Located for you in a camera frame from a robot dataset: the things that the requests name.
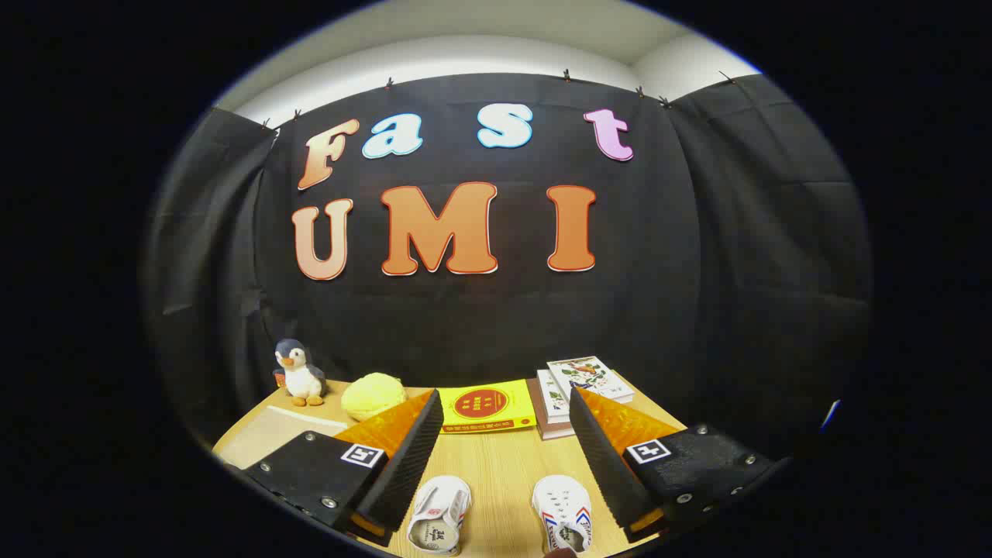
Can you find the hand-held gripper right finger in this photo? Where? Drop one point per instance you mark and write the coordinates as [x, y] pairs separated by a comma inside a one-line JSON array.
[[601, 457]]

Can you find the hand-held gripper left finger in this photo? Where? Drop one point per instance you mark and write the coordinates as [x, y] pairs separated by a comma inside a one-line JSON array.
[[407, 465]]

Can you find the white striped canvas shoe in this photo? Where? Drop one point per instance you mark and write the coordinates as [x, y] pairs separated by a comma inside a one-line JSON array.
[[439, 508], [562, 511]]

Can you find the cream fabric storage box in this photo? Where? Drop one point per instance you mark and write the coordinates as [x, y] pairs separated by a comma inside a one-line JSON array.
[[263, 435]]

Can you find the brown cover book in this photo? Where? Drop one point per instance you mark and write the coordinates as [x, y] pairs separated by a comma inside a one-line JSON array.
[[554, 431]]

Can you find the yellow round plush ball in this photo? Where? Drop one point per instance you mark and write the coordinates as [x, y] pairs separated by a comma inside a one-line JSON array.
[[372, 395]]

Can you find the white bird cover book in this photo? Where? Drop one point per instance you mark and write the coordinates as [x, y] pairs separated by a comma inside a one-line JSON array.
[[589, 376]]

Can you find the yellow book with red circle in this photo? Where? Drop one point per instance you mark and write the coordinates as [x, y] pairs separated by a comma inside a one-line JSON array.
[[488, 404]]

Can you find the penguin plush toy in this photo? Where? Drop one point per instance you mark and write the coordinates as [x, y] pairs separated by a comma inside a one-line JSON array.
[[302, 380]]

